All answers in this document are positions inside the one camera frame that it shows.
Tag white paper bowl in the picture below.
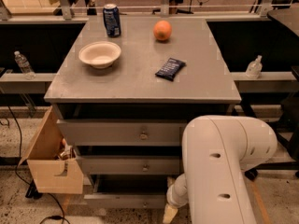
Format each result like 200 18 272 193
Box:
78 41 121 69

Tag cardboard box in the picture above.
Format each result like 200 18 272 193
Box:
19 107 83 194

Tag orange fruit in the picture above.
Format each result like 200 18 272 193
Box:
153 21 172 41

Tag grey bottom drawer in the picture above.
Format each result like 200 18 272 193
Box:
84 175 167 209

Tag grey middle drawer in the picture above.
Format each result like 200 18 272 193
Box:
77 156 180 175

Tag grey top drawer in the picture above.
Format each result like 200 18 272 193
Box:
57 119 186 147

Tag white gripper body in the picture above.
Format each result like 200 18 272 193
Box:
166 184 188 208

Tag black floor cable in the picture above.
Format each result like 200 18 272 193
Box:
7 105 71 224

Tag blue soda can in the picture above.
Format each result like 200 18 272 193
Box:
103 4 121 37

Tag grey drawer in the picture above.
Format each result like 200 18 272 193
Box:
77 156 180 175
84 175 167 209
57 119 186 147

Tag clear sanitizer pump bottle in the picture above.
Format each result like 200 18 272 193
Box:
246 55 263 79

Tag grey drawer cabinet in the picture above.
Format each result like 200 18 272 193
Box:
43 15 242 209

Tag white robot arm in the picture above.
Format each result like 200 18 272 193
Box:
163 116 278 224

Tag items inside cardboard box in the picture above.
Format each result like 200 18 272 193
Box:
57 139 75 161

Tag dark blue snack bag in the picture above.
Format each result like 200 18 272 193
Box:
155 58 186 81

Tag black office chair base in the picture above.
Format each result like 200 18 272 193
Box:
245 97 299 180

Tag clear water bottle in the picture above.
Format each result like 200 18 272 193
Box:
14 51 36 80

